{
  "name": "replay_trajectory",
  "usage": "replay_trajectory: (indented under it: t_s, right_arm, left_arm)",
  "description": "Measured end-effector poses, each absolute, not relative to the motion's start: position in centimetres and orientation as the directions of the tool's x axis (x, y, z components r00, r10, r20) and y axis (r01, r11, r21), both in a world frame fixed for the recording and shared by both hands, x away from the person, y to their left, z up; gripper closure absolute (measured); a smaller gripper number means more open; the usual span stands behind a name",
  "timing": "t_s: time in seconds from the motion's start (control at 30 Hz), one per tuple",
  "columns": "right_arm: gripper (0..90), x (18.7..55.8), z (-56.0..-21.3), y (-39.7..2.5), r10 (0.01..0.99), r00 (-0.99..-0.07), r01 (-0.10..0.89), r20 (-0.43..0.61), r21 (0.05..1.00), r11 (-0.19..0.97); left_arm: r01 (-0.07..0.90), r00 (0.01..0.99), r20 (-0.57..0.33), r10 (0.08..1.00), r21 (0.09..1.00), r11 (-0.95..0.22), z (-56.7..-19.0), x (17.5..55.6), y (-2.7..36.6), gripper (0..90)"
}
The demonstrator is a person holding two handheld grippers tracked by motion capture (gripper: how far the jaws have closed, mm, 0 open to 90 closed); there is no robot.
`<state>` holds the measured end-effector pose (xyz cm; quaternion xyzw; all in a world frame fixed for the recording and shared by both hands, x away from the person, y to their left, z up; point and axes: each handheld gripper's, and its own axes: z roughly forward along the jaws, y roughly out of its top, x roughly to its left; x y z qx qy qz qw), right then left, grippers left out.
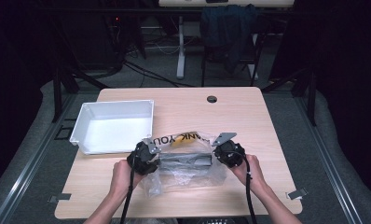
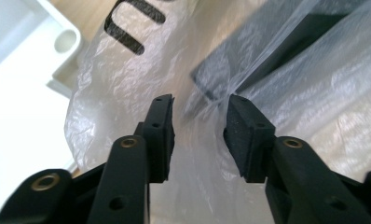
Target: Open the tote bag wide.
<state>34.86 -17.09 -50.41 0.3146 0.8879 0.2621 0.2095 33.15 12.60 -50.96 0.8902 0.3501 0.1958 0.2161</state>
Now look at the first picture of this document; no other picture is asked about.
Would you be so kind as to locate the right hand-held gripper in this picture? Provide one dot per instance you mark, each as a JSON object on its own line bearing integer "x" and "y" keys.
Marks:
{"x": 230, "y": 154}

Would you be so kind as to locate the metal floor rail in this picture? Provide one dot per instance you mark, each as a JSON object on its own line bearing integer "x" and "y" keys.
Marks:
{"x": 329, "y": 168}
{"x": 25, "y": 174}

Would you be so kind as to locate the clear plastic bag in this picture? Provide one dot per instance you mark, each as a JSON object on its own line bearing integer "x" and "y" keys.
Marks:
{"x": 186, "y": 179}

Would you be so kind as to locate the white plastic bin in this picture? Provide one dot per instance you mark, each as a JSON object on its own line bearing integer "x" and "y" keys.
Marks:
{"x": 112, "y": 133}

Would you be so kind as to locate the person's right hand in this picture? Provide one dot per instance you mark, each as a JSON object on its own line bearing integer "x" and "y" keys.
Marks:
{"x": 253, "y": 175}

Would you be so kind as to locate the white desk leg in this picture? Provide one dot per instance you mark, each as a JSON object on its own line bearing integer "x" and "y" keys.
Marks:
{"x": 181, "y": 56}

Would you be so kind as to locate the black metal stand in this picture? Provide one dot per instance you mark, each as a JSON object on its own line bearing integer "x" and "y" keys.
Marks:
{"x": 312, "y": 99}
{"x": 57, "y": 96}

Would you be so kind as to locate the black box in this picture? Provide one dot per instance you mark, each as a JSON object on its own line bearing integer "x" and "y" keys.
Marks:
{"x": 186, "y": 159}

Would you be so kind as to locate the grey metal bracket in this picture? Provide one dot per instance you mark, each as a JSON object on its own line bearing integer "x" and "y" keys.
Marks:
{"x": 61, "y": 197}
{"x": 297, "y": 193}

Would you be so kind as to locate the dark blue jacket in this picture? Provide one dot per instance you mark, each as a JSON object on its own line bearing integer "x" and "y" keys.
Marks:
{"x": 227, "y": 34}

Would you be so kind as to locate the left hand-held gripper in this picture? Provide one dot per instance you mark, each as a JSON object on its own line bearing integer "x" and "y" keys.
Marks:
{"x": 143, "y": 158}

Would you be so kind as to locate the black chair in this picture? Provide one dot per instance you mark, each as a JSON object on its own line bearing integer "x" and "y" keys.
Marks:
{"x": 261, "y": 40}

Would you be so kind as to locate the person's left hand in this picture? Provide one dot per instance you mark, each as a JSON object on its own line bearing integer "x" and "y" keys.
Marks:
{"x": 121, "y": 179}

